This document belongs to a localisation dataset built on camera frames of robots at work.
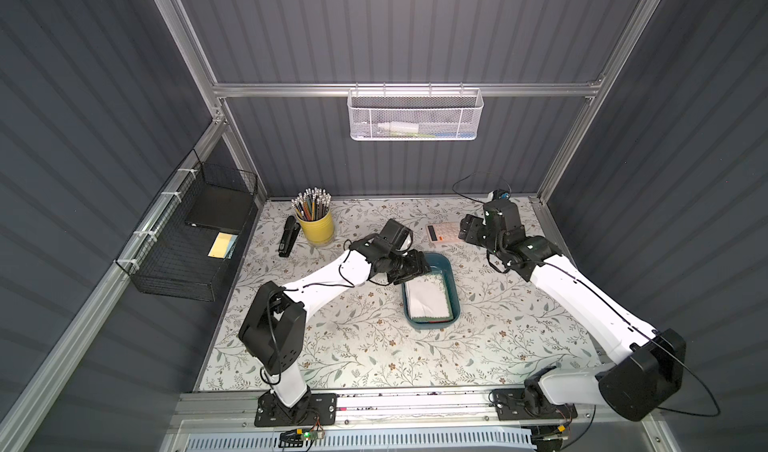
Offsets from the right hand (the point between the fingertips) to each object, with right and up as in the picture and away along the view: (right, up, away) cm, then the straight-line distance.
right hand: (471, 225), depth 79 cm
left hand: (-11, -14, +2) cm, 18 cm away
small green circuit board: (-45, -52, -7) cm, 69 cm away
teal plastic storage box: (-4, -12, +17) cm, 21 cm away
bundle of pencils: (-48, +7, +19) cm, 52 cm away
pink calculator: (-2, -2, +29) cm, 29 cm away
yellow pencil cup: (-47, -2, +22) cm, 52 cm away
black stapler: (-59, -4, +28) cm, 65 cm away
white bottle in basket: (-19, +31, +14) cm, 39 cm away
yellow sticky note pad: (-64, -5, -4) cm, 65 cm away
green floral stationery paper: (-10, -23, +12) cm, 28 cm away
